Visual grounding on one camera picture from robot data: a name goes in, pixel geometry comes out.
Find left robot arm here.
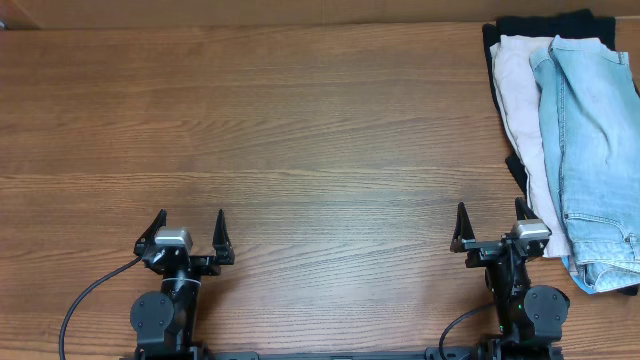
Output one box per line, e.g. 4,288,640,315
130,209,235,359

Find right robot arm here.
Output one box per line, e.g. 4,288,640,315
438,198,570,359

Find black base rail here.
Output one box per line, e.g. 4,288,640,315
120,346,564,360

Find light blue denim shorts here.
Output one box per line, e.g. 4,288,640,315
529,36,639,293

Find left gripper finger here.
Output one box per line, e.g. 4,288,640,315
212,209,235,265
133,209,167,255

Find black folded garment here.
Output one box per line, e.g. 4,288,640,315
482,10,639,296

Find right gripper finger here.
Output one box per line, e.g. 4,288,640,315
515,197,538,221
450,202,476,253

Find pale pink folded shorts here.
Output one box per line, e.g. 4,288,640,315
489,35,571,258

